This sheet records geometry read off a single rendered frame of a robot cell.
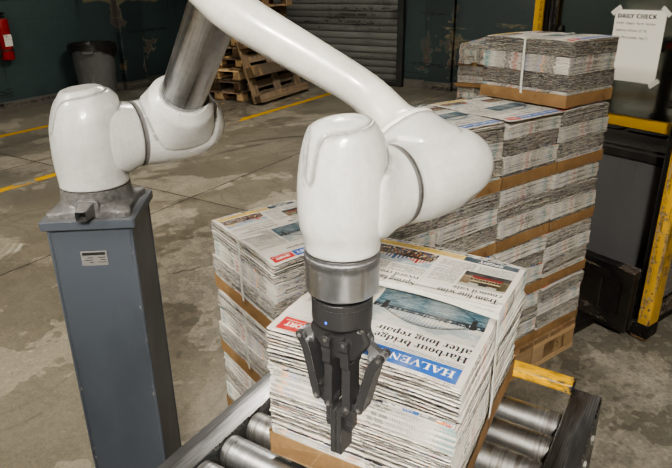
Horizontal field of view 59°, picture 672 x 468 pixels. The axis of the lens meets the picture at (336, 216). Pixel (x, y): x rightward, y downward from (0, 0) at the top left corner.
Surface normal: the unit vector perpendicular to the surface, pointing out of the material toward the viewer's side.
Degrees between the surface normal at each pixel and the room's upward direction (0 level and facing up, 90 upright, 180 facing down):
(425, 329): 3
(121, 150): 91
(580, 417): 0
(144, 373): 90
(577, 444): 0
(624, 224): 90
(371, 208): 90
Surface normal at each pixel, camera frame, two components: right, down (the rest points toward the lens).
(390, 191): 0.72, 0.23
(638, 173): -0.81, 0.22
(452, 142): 0.36, -0.61
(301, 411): -0.47, 0.33
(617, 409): -0.01, -0.93
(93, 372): 0.09, 0.36
